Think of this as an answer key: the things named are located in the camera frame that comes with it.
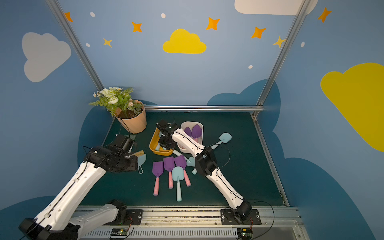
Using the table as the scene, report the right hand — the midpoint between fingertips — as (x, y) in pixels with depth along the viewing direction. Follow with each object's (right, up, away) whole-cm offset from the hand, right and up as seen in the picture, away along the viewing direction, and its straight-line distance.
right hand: (163, 145), depth 97 cm
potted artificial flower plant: (-25, +21, +8) cm, 34 cm away
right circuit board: (+46, -41, -24) cm, 66 cm away
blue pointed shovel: (+2, -2, -4) cm, 4 cm away
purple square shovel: (-2, -14, -7) cm, 16 cm away
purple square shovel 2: (+4, -12, -4) cm, 13 cm away
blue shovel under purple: (+18, -11, -1) cm, 21 cm away
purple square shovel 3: (+11, -10, -4) cm, 16 cm away
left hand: (-11, -6, -23) cm, 26 cm away
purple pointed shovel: (+22, +8, +10) cm, 25 cm away
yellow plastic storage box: (-7, +3, +5) cm, 9 cm away
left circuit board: (-16, -40, -25) cm, 50 cm away
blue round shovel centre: (+11, -17, -8) cm, 21 cm away
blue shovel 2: (+43, +4, +10) cm, 44 cm away
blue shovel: (-4, -2, +2) cm, 5 cm away
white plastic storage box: (+18, +14, +14) cm, 26 cm away
